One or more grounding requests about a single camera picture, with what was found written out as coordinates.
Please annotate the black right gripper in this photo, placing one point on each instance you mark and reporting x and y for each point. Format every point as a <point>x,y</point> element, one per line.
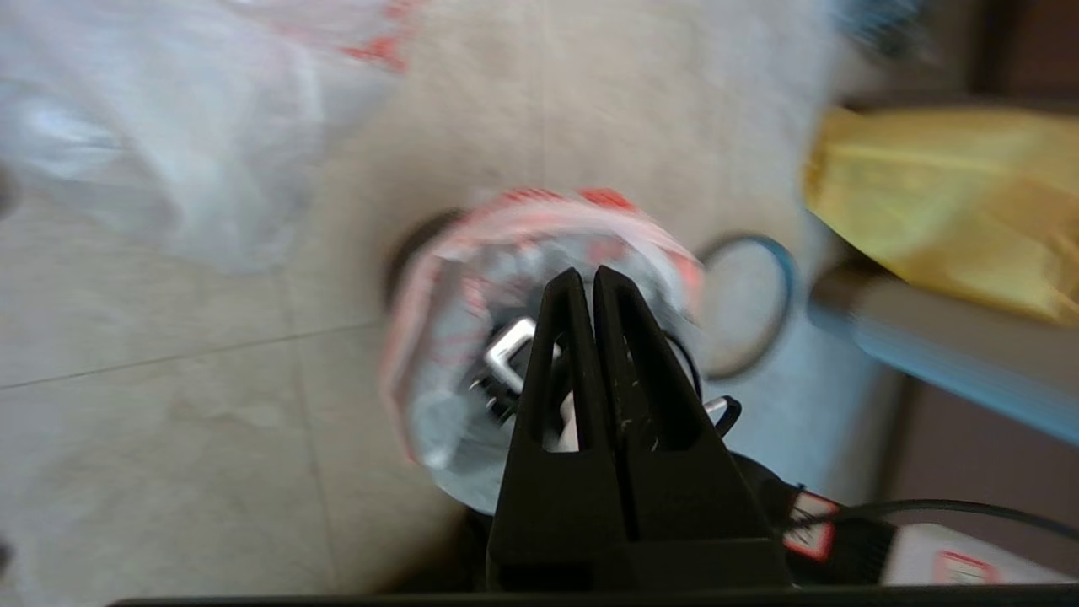
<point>499,405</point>

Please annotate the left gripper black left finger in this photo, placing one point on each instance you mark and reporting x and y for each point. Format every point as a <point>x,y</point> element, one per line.
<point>548,523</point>

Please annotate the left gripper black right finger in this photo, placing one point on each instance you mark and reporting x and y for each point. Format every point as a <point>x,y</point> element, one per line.
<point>700,523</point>

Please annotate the orange print plastic bag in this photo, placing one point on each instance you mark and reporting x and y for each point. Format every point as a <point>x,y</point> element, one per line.
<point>447,337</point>

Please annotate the white plastic bag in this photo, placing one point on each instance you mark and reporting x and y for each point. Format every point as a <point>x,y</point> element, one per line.
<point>169,126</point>

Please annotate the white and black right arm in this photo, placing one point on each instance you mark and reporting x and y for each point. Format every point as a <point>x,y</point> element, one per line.
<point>851,548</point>

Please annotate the black round trash bin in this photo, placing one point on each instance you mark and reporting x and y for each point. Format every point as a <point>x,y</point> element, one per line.
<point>409,253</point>

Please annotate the yellow fabric tote bag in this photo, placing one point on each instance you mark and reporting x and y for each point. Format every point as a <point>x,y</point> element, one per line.
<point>952,194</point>

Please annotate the white ribbed cylinder object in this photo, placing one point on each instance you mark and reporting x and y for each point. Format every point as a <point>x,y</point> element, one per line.
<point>944,354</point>

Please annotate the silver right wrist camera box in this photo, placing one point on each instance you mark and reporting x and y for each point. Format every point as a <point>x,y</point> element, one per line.
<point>514,350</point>

